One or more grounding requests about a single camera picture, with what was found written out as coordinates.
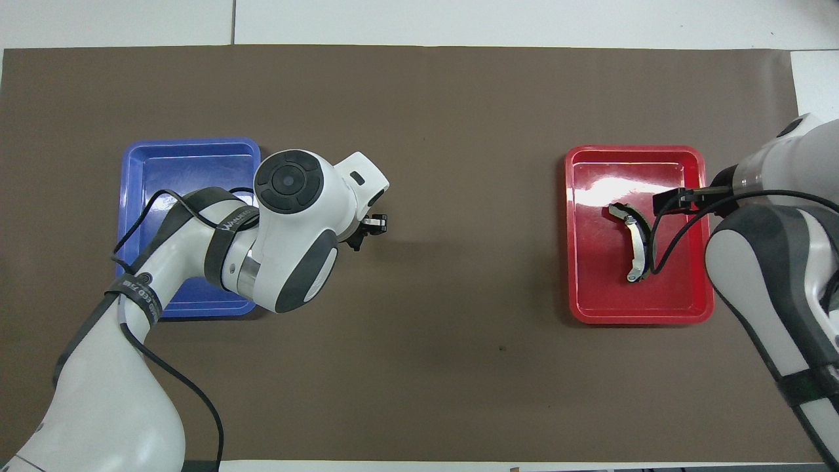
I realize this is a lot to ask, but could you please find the blue plastic tray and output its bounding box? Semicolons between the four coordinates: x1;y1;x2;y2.
115;137;262;319

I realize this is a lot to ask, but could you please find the brown table mat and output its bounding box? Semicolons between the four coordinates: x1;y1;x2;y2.
0;45;834;463

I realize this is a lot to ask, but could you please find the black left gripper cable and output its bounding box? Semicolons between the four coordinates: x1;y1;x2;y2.
111;187;260;472

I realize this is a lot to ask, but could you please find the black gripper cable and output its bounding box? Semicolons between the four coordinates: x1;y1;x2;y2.
650;187;839;275
111;187;260;472

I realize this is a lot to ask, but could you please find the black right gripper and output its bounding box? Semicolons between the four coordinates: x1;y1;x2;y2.
652;165;741;218

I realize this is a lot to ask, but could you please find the curved dark brake shoe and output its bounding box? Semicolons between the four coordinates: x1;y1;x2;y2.
608;203;654;283

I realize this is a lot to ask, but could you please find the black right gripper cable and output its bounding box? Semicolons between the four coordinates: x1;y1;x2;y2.
650;187;839;275

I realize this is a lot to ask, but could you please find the red plastic tray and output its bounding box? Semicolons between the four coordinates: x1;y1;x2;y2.
565;145;715;325

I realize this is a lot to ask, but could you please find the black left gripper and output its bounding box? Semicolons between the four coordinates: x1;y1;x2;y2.
345;213;389;252

